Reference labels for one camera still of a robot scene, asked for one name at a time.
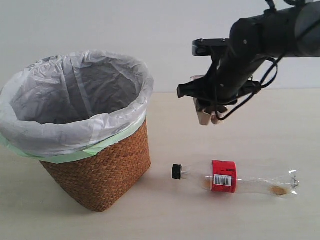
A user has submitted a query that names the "white and green bin liner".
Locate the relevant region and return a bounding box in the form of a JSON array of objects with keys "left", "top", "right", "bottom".
[{"left": 0, "top": 50, "right": 154, "bottom": 164}]

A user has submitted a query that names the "clear cola bottle red label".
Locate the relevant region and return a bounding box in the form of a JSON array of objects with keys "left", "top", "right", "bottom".
[{"left": 171, "top": 160, "right": 300, "bottom": 198}]

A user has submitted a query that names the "brown cardboard egg carton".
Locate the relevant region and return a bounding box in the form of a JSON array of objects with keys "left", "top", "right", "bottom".
[{"left": 189, "top": 74, "right": 229, "bottom": 127}]

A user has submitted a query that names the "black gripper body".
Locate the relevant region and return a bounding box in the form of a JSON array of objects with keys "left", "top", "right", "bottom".
[{"left": 199, "top": 44, "right": 263, "bottom": 105}]

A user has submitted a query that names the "brown woven wicker basket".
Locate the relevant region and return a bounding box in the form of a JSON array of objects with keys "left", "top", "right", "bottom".
[{"left": 41, "top": 121, "right": 151, "bottom": 212}]

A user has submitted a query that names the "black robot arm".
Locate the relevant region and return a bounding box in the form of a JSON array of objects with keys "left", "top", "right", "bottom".
[{"left": 177, "top": 0, "right": 320, "bottom": 105}]

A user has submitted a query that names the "black cable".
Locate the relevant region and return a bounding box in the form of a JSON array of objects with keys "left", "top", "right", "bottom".
[{"left": 211, "top": 0, "right": 320, "bottom": 122}]

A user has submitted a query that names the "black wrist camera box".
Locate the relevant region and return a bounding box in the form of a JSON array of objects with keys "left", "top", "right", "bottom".
[{"left": 192, "top": 38, "right": 230, "bottom": 57}]

